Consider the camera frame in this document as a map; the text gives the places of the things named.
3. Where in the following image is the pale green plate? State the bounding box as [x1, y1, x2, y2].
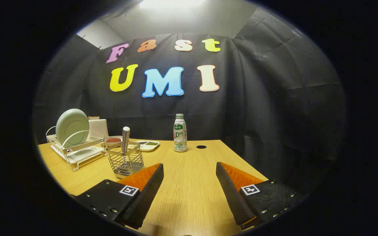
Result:
[56, 108, 90, 148]

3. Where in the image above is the metal wire basket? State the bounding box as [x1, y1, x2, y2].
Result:
[104, 142, 144, 178]

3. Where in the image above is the white ribbed drain tray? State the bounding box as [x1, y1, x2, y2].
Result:
[51, 144, 106, 164]

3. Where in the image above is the spoon with checkered handle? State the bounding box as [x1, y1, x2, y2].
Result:
[119, 127, 131, 171]

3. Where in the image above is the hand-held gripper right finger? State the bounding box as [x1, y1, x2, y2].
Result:
[216, 162, 307, 230]

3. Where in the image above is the small plate with sausages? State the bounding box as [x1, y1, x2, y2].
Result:
[101, 136, 123, 147]

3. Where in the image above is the white divided bean dish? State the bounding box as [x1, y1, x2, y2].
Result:
[133, 140, 160, 152]

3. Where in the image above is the white drink bottle green label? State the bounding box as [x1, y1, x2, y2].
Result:
[174, 114, 188, 152]

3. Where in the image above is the white toaster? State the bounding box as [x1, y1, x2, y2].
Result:
[88, 117, 109, 138]

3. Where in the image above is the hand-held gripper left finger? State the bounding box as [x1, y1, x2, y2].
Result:
[73, 163, 164, 230]

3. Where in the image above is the white wire dish rack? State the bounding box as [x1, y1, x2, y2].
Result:
[46, 126, 109, 171]

